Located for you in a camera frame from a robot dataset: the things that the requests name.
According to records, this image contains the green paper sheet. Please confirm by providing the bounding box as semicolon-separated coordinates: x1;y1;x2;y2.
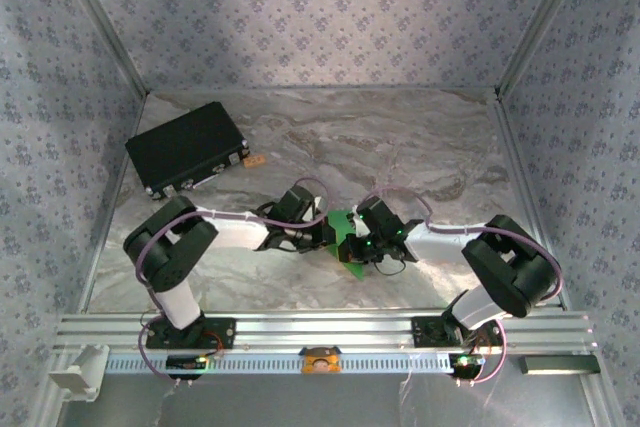
325;207;376;281

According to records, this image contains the black hard case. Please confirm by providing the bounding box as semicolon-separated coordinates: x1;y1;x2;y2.
124;100;250;202

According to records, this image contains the small circuit board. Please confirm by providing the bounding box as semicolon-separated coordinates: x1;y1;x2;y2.
448;352;486;378
165;354;209;373

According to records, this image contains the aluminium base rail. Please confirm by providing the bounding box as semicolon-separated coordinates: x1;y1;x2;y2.
52;310;599;354

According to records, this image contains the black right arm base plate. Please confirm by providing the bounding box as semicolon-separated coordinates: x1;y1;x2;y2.
412;315;504;348

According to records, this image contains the orange clip on rail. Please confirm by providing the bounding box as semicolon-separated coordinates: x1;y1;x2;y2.
299;345;342;376

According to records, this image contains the white slotted cable duct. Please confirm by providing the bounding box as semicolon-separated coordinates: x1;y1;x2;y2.
104;352;454;376

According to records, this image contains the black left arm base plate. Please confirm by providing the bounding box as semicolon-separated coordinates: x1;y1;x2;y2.
144;316;237;351

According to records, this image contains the aluminium side rail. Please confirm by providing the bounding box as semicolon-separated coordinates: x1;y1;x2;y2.
492;94;571;311
77;91;151;316

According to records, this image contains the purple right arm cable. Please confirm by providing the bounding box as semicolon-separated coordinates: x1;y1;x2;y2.
359;186;562;387

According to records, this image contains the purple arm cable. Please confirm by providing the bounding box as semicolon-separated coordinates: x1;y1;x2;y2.
137;175;331;388
359;186;562;387

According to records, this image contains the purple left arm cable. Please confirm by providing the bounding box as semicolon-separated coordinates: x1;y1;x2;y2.
137;175;331;388

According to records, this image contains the aluminium corner post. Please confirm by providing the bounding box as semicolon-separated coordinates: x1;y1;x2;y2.
494;0;599;98

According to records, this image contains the white plastic bracket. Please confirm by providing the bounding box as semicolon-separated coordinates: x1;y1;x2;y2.
48;344;110;403

